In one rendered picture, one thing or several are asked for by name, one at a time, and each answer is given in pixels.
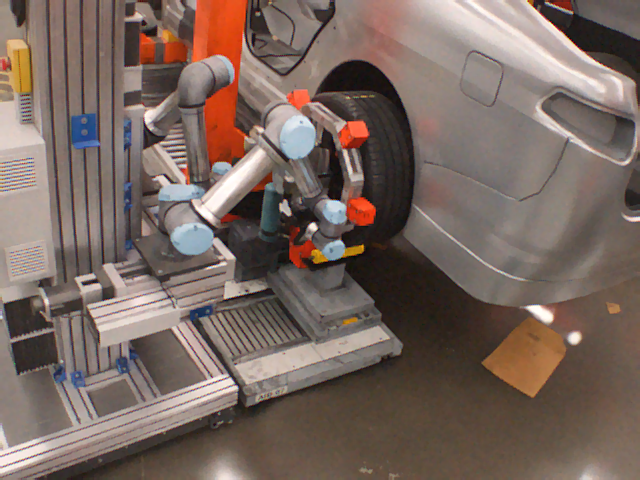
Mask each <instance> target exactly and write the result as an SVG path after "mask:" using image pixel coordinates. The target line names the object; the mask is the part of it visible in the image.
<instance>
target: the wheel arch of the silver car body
mask: <svg viewBox="0 0 640 480"><path fill-rule="evenodd" d="M350 91H374V92H377V93H380V94H382V95H383V96H385V97H386V98H388V99H389V100H390V101H391V102H392V103H394V102H395V101H396V100H397V99H398V98H399V97H400V98H401V96H400V93H399V91H398V90H397V89H396V88H395V86H394V84H393V83H392V81H391V80H390V78H389V77H388V76H387V75H386V73H385V72H384V71H383V70H382V69H381V68H379V67H377V66H376V64H374V63H373V62H371V61H369V60H367V59H364V58H358V57H353V58H347V59H344V60H342V61H340V62H338V63H337V64H335V65H334V66H333V67H332V68H330V69H329V70H328V71H327V72H326V73H325V75H324V76H323V77H322V79H321V81H320V82H319V85H318V87H317V89H316V91H315V93H314V95H313V97H315V96H317V95H319V94H322V93H334V92H350ZM395 105H396V107H397V108H398V109H399V111H400V112H401V110H402V107H404V110H405V116H404V118H405V120H406V122H407V124H408V126H409V128H411V134H412V127H411V125H410V123H409V119H408V115H407V112H406V109H405V106H404V104H403V100H402V98H401V99H400V100H399V101H398V102H397V103H396V104H395ZM412 140H413V134H412ZM413 148H414V140H413ZM414 188H415V148H414V187H413V196H412V202H411V207H410V211H409V216H408V219H407V222H406V225H405V227H404V229H403V233H404V230H405V228H406V226H407V223H408V220H409V217H410V212H411V208H412V204H413V197H414ZM403 233H402V237H403Z"/></svg>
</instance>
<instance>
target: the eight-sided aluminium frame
mask: <svg viewBox="0 0 640 480"><path fill-rule="evenodd" d="M299 111H300V112H301V113H302V114H303V115H304V116H306V117H307V119H308V120H309V121H310V120H312V118H315V120H316V121H317V122H318V123H319V124H320V125H323V126H324V128H325V129H327V130H328V131H330V132H331V133H332V135H333V138H334V143H335V147H336V150H337V154H338V158H339V161H340V166H341V170H342V174H343V177H344V185H343V190H342V195H341V201H340V203H342V204H343V205H344V206H346V208H347V203H348V200H352V198H356V199H358V197H360V193H361V188H363V187H364V176H362V172H361V169H360V165H359V161H358V157H357V153H356V150H355V148H353V149H344V150H343V149H342V147H341V144H340V140H339V138H338V135H337V134H338V132H339V131H340V130H341V129H342V128H343V126H344V125H345V124H346V122H345V121H342V120H341V119H340V117H338V116H337V115H336V114H334V113H333V112H332V111H329V110H328V109H327V108H325V107H324V106H323V104H320V103H306V104H305V105H302V107H301V108H300V109H299ZM298 197H300V193H298V194H292V198H291V200H293V201H291V203H296V202H297V200H298ZM300 198H301V197H300ZM353 227H354V223H353V222H352V221H351V220H350V219H349V218H348V217H347V215H346V220H345V223H343V227H342V233H341V234H343V233H346V231H350V230H351V229H353Z"/></svg>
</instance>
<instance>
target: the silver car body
mask: <svg viewBox="0 0 640 480"><path fill-rule="evenodd" d="M135 1H137V2H138V3H149V5H150V8H151V9H152V11H153V14H154V17H155V18H156V20H158V21H162V20H163V26H164V28H165V29H166V30H167V31H168V32H170V33H171V34H172V35H173V36H174V37H175V38H178V26H179V24H180V20H181V19H182V18H183V15H184V10H185V8H186V7H187V6H189V7H191V8H192V9H193V10H195V11H196V0H135ZM569 1H570V4H571V7H572V10H573V15H572V18H573V23H572V25H571V26H570V27H569V28H567V29H565V30H564V31H562V32H560V31H558V30H557V29H556V28H555V27H554V26H553V25H551V24H550V23H549V22H548V21H547V20H545V19H544V18H543V17H542V16H541V15H540V14H539V13H538V12H537V11H536V10H535V9H534V8H533V7H532V6H531V5H530V4H529V3H528V2H527V1H526V0H247V7H246V19H245V27H244V30H243V42H242V54H241V66H240V78H238V89H237V91H238V92H239V93H240V94H241V95H243V96H244V97H245V98H247V99H248V100H249V101H250V102H251V103H252V104H253V105H254V106H255V107H256V108H257V109H258V110H260V112H261V113H262V111H263V110H264V108H265V107H266V106H267V105H268V104H269V103H272V102H274V101H279V100H281V101H286V96H287V95H288V94H291V93H292V92H293V91H305V90H306V91H307V93H308V96H309V100H311V99H312V98H313V95H314V93H315V91H316V89H317V87H318V85H319V82H320V81H321V79H322V77H323V76H324V75H325V73H326V72H327V71H328V70H329V69H330V68H332V67H333V66H334V65H335V64H337V63H338V62H340V61H342V60H344V59H347V58H353V57H358V58H364V59H367V60H369V61H371V62H373V63H374V64H376V66H377V67H379V68H381V69H382V70H383V71H384V72H385V73H386V75H387V76H388V77H389V78H390V80H391V81H392V83H393V84H394V86H395V88H396V89H397V90H398V91H399V93H400V96H401V98H402V100H403V104H404V106H405V109H406V112H407V115H408V119H409V123H410V125H411V127H412V134H413V140H414V148H415V188H414V197H413V204H412V208H411V212H410V217H409V220H408V223H407V226H406V228H405V230H404V233H403V237H404V238H406V239H407V240H408V241H409V242H410V243H411V244H412V245H414V246H415V247H416V248H418V250H419V251H420V252H421V253H423V254H424V255H425V256H426V257H427V258H428V259H429V260H431V261H432V262H433V263H434V264H435V265H436V266H437V267H439V269H440V270H441V271H442V272H444V273H445V274H446V275H448V276H449V277H450V278H451V279H452V280H453V281H454V282H456V283H457V284H458V285H459V286H460V287H461V288H462V289H464V290H465V291H466V293H467V294H469V295H470V296H472V297H473V298H475V299H477V300H479V301H482V302H484V303H487V304H491V305H495V306H503V307H516V306H537V305H546V304H553V303H559V302H564V301H569V299H573V298H578V297H582V296H585V295H589V294H592V293H596V292H599V291H602V290H605V289H608V288H611V287H614V286H616V284H619V283H622V282H625V281H627V280H630V279H633V278H636V277H637V276H640V0H569ZM178 39H179V40H180V41H181V42H182V43H183V44H184V45H186V46H187V47H188V48H189V49H190V50H191V51H193V46H192V45H191V43H189V42H188V41H187V40H186V39H184V40H183V39H181V38H178Z"/></svg>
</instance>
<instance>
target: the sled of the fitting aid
mask: <svg viewBox="0 0 640 480"><path fill-rule="evenodd" d="M266 283H267V284H268V285H269V286H270V288H271V289H272V290H273V292H274V293H275V294H276V295H277V297H279V298H280V300H281V301H282V303H283V304H284V305H285V307H286V308H287V309H288V310H289V312H290V313H291V314H292V315H293V318H295V319H296V320H297V322H298V323H299V324H300V325H301V327H302V328H303V329H304V330H305V332H306V333H307V334H308V336H309V338H310V339H312V340H313V342H314V343H315V344H316V345H319V344H322V343H325V342H328V341H333V340H336V339H339V337H342V336H345V335H350V334H353V333H356V332H359V331H363V330H367V329H370V328H373V327H377V326H378V325H379V322H380V317H381V313H380V312H379V311H378V310H377V309H376V308H375V307H374V305H373V308H372V309H369V310H366V311H361V312H358V313H354V314H351V315H348V316H343V318H340V319H336V320H333V321H328V322H325V323H321V324H320V323H319V322H318V320H317V319H316V318H315V316H314V314H313V313H311V312H310V311H309V310H308V308H307V307H306V306H305V305H304V304H303V302H302V301H301V300H300V298H299V296H298V295H297V294H296V293H294V292H293V290H292V289H291V288H290V287H289V286H288V284H287V283H286V282H285V280H284V278H283V277H282V276H281V275H280V268H275V269H271V270H268V272H267V279H266Z"/></svg>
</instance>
